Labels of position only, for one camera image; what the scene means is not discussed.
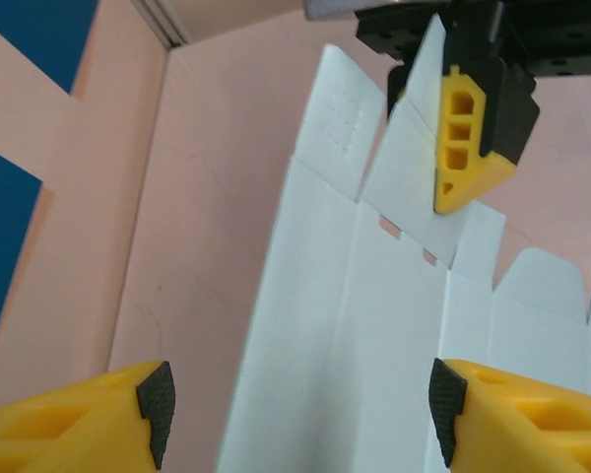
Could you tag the light blue cloth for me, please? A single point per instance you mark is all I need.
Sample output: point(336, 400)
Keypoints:
point(349, 345)

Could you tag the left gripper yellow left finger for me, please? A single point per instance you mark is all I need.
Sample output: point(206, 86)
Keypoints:
point(79, 424)

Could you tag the aluminium frame post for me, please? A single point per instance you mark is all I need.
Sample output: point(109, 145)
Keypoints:
point(160, 22)

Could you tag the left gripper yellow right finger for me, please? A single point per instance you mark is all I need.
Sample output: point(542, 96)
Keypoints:
point(532, 428)

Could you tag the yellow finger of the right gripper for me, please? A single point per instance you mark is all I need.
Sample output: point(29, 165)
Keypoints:
point(478, 148)
point(396, 88)

